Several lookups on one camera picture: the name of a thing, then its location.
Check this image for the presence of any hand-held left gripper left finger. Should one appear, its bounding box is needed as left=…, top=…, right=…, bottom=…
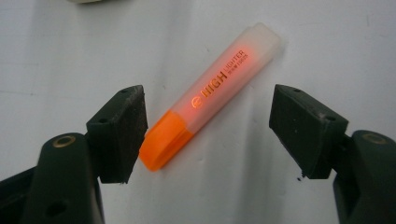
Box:
left=85, top=84, right=149, bottom=185

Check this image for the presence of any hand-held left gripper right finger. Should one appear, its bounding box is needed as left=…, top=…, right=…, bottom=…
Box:
left=268, top=83, right=350, bottom=181

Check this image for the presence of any orange highlighter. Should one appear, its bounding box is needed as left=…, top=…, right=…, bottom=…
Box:
left=138, top=21, right=283, bottom=173

